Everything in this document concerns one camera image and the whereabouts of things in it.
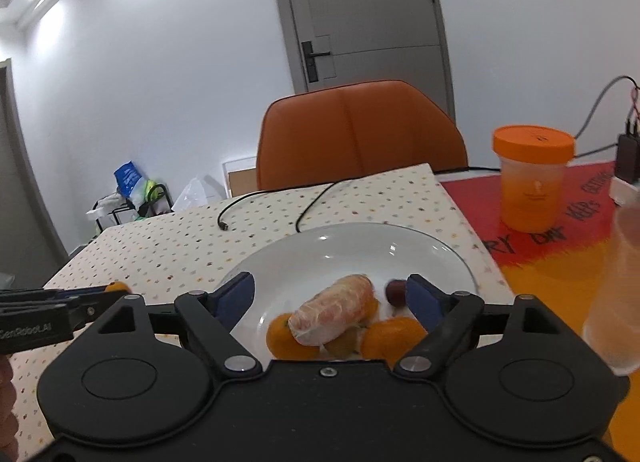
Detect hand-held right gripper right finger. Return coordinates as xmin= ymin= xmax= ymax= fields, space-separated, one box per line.
xmin=394 ymin=273 xmax=558 ymax=375

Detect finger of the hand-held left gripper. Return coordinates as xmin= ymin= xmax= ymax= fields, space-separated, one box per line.
xmin=0 ymin=286 xmax=125 ymax=331

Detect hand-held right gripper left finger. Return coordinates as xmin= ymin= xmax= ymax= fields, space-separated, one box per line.
xmin=97 ymin=272 xmax=263 ymax=380

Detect dark red plum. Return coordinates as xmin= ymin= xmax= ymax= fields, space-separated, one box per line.
xmin=384 ymin=280 xmax=408 ymax=307

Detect tan longan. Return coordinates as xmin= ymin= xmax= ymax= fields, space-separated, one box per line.
xmin=325 ymin=327 xmax=366 ymax=358

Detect white ceramic plate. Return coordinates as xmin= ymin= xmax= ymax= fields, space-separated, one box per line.
xmin=216 ymin=222 xmax=477 ymax=368

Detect large peeled pomelo segment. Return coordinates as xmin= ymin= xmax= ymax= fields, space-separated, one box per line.
xmin=289 ymin=274 xmax=375 ymax=347

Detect person's left hand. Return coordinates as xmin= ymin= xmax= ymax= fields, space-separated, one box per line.
xmin=0 ymin=357 xmax=17 ymax=462

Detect white item on rack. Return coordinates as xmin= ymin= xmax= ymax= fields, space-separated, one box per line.
xmin=86 ymin=194 xmax=131 ymax=217

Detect clear plastic bag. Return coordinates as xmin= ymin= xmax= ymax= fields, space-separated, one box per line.
xmin=172 ymin=176 xmax=223 ymax=213

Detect brown cardboard sheet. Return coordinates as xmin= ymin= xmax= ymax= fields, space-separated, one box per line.
xmin=227 ymin=169 xmax=260 ymax=197

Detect black metal rack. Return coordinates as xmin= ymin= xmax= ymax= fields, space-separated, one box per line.
xmin=95 ymin=183 xmax=173 ymax=233

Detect yellow-green packet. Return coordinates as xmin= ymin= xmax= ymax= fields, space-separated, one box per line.
xmin=137 ymin=179 xmax=158 ymax=215

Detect blue plastic bag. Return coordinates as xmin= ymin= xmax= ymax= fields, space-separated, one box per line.
xmin=113 ymin=161 xmax=148 ymax=200

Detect red and orange mat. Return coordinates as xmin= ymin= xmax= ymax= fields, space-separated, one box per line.
xmin=439 ymin=159 xmax=640 ymax=462

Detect white board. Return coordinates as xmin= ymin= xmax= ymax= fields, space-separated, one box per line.
xmin=221 ymin=156 xmax=261 ymax=197

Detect grey side door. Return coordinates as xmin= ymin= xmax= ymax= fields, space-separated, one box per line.
xmin=0 ymin=58 xmax=68 ymax=275

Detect orange lidded plastic container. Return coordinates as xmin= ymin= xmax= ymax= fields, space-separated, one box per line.
xmin=492 ymin=126 xmax=577 ymax=233

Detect orange leather chair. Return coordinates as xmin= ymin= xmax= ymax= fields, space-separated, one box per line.
xmin=256 ymin=80 xmax=470 ymax=191

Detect clear plastic cup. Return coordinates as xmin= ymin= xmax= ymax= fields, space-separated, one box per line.
xmin=582 ymin=202 xmax=640 ymax=377

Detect white power adapter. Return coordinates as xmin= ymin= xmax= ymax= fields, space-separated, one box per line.
xmin=609 ymin=176 xmax=640 ymax=207

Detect black charger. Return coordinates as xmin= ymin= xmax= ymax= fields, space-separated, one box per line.
xmin=614 ymin=134 xmax=640 ymax=183

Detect black usb cable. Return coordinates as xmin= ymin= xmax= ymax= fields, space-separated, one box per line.
xmin=217 ymin=167 xmax=501 ymax=233

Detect black door lock handle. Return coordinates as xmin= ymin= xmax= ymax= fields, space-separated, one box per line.
xmin=301 ymin=40 xmax=332 ymax=82

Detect grey charger cable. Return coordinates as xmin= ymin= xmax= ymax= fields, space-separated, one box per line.
xmin=572 ymin=75 xmax=640 ymax=157

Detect red wires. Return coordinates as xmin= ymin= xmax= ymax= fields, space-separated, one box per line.
xmin=622 ymin=84 xmax=640 ymax=137

